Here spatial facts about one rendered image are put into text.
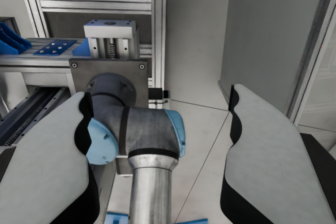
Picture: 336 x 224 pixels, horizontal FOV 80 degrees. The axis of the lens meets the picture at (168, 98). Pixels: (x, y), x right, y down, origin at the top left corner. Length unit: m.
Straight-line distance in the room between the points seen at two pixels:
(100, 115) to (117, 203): 2.69
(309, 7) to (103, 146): 0.72
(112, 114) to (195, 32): 1.27
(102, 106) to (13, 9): 1.50
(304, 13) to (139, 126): 0.64
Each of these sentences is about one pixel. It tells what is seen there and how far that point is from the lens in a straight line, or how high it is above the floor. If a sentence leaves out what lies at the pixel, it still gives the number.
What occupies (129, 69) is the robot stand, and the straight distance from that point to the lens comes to 0.60.
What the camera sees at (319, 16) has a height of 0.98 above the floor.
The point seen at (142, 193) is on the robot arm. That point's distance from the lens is 0.43.
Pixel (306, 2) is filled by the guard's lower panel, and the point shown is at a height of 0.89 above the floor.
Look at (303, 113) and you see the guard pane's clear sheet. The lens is 0.84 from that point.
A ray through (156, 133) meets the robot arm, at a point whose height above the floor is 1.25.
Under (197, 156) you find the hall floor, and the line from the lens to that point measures 2.39.
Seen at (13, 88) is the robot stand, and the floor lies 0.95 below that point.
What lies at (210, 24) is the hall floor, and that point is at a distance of 1.66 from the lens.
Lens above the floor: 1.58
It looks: 58 degrees down
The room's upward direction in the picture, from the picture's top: 177 degrees clockwise
